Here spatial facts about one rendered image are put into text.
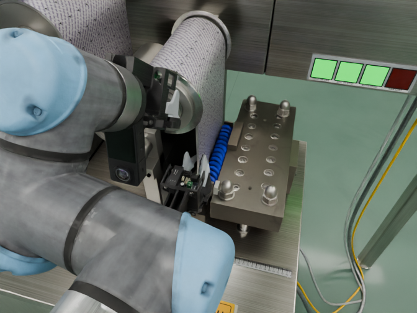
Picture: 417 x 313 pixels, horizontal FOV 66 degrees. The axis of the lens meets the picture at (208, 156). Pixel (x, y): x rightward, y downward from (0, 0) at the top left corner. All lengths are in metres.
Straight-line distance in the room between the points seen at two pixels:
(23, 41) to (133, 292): 0.18
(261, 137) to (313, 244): 1.15
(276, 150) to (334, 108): 2.04
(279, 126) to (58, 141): 0.73
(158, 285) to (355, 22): 0.73
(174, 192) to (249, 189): 0.22
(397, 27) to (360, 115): 2.02
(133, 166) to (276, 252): 0.48
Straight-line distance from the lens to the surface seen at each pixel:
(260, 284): 0.77
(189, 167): 0.69
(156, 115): 0.44
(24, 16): 0.67
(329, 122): 2.68
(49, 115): 0.25
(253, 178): 0.77
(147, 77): 0.42
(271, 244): 0.82
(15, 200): 0.29
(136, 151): 0.42
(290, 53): 0.87
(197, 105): 0.58
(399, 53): 0.89
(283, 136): 0.88
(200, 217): 0.81
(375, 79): 0.91
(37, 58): 0.25
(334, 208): 2.11
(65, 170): 0.28
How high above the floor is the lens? 1.61
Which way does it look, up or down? 46 degrees down
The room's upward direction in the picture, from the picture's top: straight up
